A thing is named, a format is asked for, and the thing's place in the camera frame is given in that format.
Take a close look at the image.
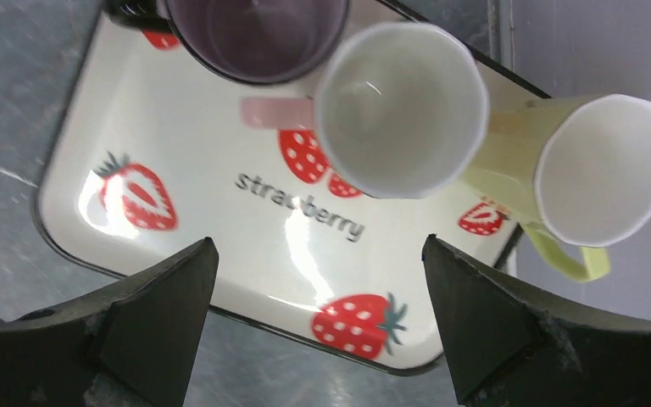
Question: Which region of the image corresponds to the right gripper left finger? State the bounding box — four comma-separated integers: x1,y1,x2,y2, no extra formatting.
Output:
0,237,219,406

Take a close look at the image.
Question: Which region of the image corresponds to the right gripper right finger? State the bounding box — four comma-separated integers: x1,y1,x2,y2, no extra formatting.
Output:
421,235,651,406

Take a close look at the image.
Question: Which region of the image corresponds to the mauve mug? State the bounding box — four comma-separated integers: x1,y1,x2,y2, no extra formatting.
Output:
103,0,352,86

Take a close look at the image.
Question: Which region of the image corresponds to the yellow mug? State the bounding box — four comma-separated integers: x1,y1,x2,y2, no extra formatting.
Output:
462,93,651,282

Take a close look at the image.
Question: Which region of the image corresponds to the cream pink mug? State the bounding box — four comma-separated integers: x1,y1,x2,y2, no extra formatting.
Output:
240,21,490,199

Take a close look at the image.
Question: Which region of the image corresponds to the strawberry pattern tray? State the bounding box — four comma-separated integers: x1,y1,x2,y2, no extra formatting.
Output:
35,10,522,376

